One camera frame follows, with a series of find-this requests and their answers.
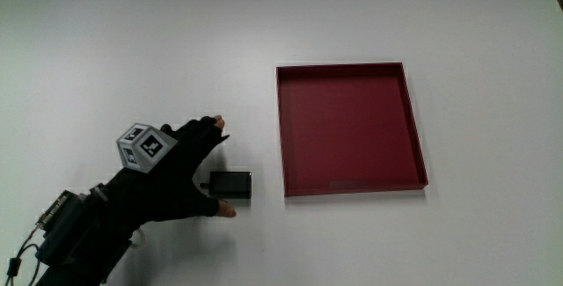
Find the black charger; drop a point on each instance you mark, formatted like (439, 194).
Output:
(231, 184)

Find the white desk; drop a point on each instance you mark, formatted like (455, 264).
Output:
(132, 48)

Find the person's right hand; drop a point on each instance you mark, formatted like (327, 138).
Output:
(167, 176)

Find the red square tray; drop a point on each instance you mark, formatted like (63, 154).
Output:
(347, 132)

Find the person's right forearm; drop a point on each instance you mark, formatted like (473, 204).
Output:
(75, 242)

